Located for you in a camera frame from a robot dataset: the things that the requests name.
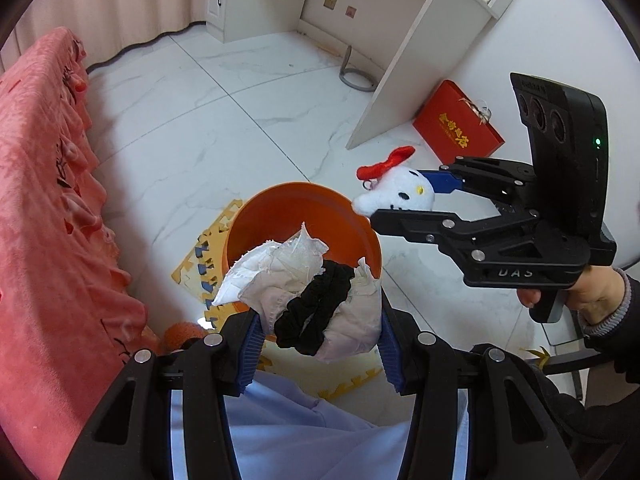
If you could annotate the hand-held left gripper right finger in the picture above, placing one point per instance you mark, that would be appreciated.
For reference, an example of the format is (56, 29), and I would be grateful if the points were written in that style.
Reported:
(392, 352)

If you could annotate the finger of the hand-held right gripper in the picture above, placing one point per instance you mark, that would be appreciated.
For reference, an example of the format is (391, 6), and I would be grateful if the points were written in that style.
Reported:
(490, 175)
(425, 222)

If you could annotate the orange plastic bin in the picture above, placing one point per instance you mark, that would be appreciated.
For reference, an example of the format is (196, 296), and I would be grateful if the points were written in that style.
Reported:
(300, 210)

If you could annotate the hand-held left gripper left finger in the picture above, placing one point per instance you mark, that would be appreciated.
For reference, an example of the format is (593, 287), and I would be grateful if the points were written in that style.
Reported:
(252, 355)

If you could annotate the yellow foam puzzle mat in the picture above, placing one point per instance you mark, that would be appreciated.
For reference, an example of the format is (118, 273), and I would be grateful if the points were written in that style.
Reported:
(200, 270)

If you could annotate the grey metal chair leg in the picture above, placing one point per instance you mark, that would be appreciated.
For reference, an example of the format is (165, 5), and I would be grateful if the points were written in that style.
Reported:
(575, 362)

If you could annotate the grey metal stand base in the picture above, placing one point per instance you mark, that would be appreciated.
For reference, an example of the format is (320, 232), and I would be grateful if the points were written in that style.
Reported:
(350, 80)

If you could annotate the light blue garment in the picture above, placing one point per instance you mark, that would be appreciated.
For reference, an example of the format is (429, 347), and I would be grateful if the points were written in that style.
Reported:
(320, 440)

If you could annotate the black scrunchie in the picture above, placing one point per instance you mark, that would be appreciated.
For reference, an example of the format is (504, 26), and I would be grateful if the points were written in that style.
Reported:
(310, 310)

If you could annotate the red gift box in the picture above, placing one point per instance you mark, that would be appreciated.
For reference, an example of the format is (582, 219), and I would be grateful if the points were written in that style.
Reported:
(455, 120)

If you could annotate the white cat plush red bow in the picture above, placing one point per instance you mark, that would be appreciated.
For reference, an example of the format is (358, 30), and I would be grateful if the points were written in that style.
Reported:
(400, 187)

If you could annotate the orange fuzzy ball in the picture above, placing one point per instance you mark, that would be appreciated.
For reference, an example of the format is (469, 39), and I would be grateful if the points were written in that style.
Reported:
(182, 337)

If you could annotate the red heart-print blanket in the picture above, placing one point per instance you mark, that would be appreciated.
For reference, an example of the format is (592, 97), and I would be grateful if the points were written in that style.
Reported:
(45, 210)

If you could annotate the white desk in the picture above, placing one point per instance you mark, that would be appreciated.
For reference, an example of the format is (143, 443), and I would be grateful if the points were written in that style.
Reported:
(400, 60)

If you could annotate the person's right hand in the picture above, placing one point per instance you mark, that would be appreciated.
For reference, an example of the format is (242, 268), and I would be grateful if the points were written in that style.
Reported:
(600, 292)

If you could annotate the pink pleated curtain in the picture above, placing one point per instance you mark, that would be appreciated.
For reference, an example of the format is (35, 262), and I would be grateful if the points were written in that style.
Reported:
(125, 0)

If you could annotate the person's right forearm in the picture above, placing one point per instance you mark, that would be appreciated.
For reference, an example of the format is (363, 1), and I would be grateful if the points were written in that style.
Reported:
(625, 335)

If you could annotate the white and black cloth bundle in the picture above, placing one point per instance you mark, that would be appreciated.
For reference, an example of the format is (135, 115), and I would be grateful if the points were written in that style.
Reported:
(290, 260)

